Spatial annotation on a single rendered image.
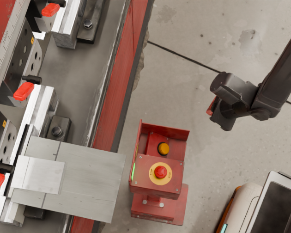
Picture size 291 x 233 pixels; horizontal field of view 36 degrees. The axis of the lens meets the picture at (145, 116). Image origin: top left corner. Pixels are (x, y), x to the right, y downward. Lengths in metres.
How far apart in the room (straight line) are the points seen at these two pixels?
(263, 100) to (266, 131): 1.36
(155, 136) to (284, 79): 0.67
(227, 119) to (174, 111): 1.16
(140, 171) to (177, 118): 0.92
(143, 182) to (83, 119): 0.27
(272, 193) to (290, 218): 0.07
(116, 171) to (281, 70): 0.52
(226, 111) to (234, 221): 0.87
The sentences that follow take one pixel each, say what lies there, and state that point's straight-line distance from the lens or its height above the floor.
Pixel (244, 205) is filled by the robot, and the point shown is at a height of 0.28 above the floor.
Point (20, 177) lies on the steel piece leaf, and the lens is 1.21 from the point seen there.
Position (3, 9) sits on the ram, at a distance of 0.87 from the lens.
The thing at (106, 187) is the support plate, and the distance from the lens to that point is 1.16.
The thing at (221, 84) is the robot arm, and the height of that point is 1.21.
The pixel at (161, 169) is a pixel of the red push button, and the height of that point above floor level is 0.81.
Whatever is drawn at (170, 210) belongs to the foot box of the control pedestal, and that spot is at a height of 0.12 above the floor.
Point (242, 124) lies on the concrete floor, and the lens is 2.32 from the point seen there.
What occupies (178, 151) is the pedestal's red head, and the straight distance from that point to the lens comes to 1.49.
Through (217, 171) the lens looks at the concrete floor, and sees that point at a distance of 2.22.
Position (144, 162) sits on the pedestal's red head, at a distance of 1.40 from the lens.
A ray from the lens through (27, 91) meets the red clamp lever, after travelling 0.94.
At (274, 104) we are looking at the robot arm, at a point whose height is 1.27.
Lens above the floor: 2.14
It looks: 70 degrees down
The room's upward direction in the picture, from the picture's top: 1 degrees clockwise
